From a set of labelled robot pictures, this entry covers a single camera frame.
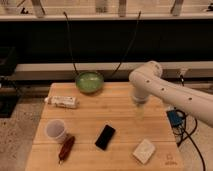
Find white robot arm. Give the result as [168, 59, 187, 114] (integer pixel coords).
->
[129, 61, 213, 127]

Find blue connector box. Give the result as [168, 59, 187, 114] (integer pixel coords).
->
[167, 110, 184, 127]

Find white rectangular box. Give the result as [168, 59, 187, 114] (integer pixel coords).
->
[133, 139, 155, 164]

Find black rectangular phone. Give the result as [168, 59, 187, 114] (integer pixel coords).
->
[95, 125, 115, 150]

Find green bowl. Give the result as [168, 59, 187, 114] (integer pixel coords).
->
[75, 71, 104, 94]

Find white tube with label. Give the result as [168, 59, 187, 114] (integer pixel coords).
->
[44, 96, 78, 109]

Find brown sausage-shaped object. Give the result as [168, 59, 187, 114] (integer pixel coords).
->
[58, 136, 75, 163]

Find translucent plastic cup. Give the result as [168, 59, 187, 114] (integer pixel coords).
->
[45, 119, 67, 143]

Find black box at left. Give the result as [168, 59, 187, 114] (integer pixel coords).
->
[0, 47, 18, 76]

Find black floor cable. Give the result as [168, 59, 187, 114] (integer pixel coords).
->
[173, 109, 208, 171]

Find black hanging cable loop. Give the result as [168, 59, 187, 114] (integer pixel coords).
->
[62, 10, 142, 78]

